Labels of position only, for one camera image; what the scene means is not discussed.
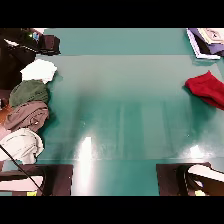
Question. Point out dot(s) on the red T-shirt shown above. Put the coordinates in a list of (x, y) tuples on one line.
[(208, 88)]

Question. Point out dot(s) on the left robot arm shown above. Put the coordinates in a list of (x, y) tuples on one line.
[(50, 180)]

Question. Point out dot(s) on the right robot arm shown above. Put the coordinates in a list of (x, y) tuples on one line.
[(203, 180)]

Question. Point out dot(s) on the white garment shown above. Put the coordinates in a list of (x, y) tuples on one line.
[(38, 70)]

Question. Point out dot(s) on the green garment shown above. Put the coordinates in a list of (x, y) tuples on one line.
[(29, 92)]

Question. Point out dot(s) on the grey-brown garment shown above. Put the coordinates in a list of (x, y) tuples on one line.
[(26, 116)]

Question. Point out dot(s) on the cream garment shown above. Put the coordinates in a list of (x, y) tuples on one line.
[(20, 145)]

